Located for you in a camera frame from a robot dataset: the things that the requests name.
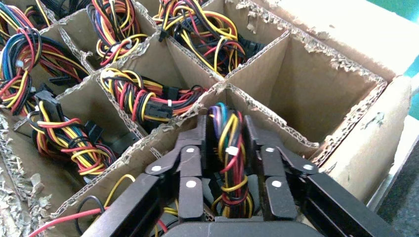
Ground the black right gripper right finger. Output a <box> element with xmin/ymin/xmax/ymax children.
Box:
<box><xmin>245</xmin><ymin>114</ymin><xmax>399</xmax><ymax>237</ymax></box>

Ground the cardboard divider grid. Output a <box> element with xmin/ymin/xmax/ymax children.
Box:
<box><xmin>0</xmin><ymin>0</ymin><xmax>387</xmax><ymax>220</ymax></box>

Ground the wire bundle cell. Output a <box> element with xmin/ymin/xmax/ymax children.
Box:
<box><xmin>99</xmin><ymin>68</ymin><xmax>209</xmax><ymax>126</ymax></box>
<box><xmin>28</xmin><ymin>90</ymin><xmax>141</xmax><ymax>184</ymax></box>
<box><xmin>86</xmin><ymin>0</ymin><xmax>148</xmax><ymax>68</ymax></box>
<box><xmin>153</xmin><ymin>0</ymin><xmax>264</xmax><ymax>78</ymax></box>
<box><xmin>0</xmin><ymin>28</ymin><xmax>89</xmax><ymax>117</ymax></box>

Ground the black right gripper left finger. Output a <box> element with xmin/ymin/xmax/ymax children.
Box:
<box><xmin>81</xmin><ymin>114</ymin><xmax>209</xmax><ymax>237</ymax></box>

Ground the power supply with coloured wires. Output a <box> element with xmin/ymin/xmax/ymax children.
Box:
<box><xmin>0</xmin><ymin>0</ymin><xmax>51</xmax><ymax>37</ymax></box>
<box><xmin>28</xmin><ymin>174</ymin><xmax>179</xmax><ymax>237</ymax></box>

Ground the brown cardboard box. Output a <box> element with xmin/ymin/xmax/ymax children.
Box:
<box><xmin>0</xmin><ymin>0</ymin><xmax>413</xmax><ymax>237</ymax></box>

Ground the wire bundle centre cell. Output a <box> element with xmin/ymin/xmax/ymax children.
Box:
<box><xmin>99</xmin><ymin>68</ymin><xmax>209</xmax><ymax>126</ymax></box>

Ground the power supply with black wires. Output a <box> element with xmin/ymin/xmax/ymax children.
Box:
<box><xmin>41</xmin><ymin>0</ymin><xmax>92</xmax><ymax>19</ymax></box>

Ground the multicolour wire harness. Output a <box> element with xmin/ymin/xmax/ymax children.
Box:
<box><xmin>207</xmin><ymin>102</ymin><xmax>255</xmax><ymax>220</ymax></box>

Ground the wire bundle top right cell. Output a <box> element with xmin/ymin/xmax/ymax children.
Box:
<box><xmin>153</xmin><ymin>0</ymin><xmax>264</xmax><ymax>78</ymax></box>

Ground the wire bundle top middle cell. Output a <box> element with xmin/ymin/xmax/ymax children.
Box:
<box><xmin>86</xmin><ymin>0</ymin><xmax>148</xmax><ymax>68</ymax></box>

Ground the wire bundle lower left cell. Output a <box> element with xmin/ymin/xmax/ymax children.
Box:
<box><xmin>28</xmin><ymin>90</ymin><xmax>141</xmax><ymax>184</ymax></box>

